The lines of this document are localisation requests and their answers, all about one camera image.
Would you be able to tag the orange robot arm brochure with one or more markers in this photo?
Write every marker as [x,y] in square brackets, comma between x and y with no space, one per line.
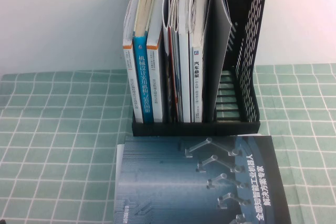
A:
[221,51]

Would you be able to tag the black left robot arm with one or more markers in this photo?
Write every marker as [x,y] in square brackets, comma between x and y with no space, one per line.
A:
[2,222]

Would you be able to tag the white book orange band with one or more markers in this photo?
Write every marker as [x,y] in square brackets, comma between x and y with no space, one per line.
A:
[155,77]
[132,77]

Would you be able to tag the blue spine book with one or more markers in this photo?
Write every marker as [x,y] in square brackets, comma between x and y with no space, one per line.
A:
[143,77]

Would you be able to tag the white car suspension book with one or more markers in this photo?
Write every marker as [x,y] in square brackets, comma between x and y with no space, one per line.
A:
[197,77]

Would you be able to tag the black plastic book holder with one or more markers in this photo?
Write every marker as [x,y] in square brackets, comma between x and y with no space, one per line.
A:
[197,129]

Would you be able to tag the red spine thin magazine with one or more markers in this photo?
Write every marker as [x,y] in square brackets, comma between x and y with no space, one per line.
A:
[173,82]

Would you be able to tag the white spine magazine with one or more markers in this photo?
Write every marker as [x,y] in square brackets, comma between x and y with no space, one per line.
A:
[185,77]

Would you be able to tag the dark cover thin magazine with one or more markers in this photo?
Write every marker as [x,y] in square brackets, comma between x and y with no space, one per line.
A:
[207,82]

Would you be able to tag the blue industrial robot brochure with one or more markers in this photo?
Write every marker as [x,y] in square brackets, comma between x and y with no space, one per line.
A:
[170,182]

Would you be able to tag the green checkered tablecloth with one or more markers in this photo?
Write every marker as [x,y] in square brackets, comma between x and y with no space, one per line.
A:
[52,129]

